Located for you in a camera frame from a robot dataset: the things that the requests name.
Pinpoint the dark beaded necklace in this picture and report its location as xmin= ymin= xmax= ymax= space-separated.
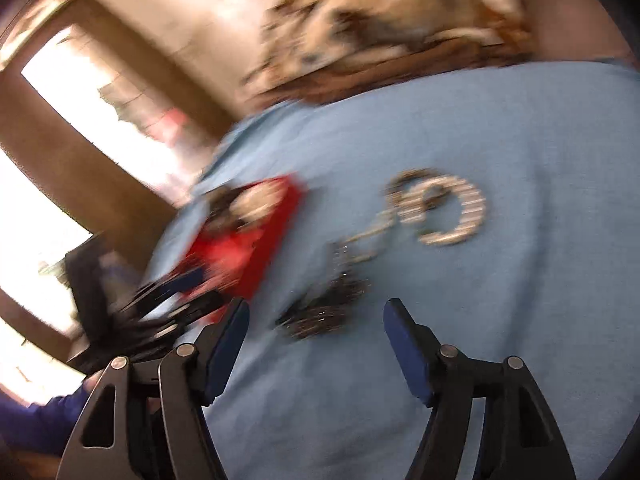
xmin=275 ymin=280 xmax=373 ymax=343

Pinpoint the red tray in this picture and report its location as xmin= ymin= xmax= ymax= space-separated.
xmin=165 ymin=175 xmax=308 ymax=306

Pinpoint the wooden window frame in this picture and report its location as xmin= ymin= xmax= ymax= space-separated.
xmin=0 ymin=0 xmax=251 ymax=376

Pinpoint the person's left forearm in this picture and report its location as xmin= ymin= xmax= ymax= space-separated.
xmin=0 ymin=385 xmax=96 ymax=456

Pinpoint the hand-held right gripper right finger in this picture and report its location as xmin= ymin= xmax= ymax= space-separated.
xmin=384 ymin=298 xmax=573 ymax=480

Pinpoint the blue bed sheet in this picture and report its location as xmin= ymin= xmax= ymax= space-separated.
xmin=150 ymin=57 xmax=640 ymax=480

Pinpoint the floral leaf print blanket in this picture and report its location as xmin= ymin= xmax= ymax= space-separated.
xmin=240 ymin=0 xmax=531 ymax=96

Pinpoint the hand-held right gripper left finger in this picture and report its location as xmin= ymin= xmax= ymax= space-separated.
xmin=56 ymin=297 xmax=250 ymax=480

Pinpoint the white pearl bracelet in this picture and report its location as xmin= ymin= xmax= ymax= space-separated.
xmin=390 ymin=175 xmax=488 ymax=248

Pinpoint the brown quilted blanket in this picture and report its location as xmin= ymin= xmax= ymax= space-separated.
xmin=245 ymin=35 xmax=551 ymax=106

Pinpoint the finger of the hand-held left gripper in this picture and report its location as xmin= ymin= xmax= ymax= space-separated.
xmin=125 ymin=267 xmax=206 ymax=316
xmin=135 ymin=292 xmax=226 ymax=346

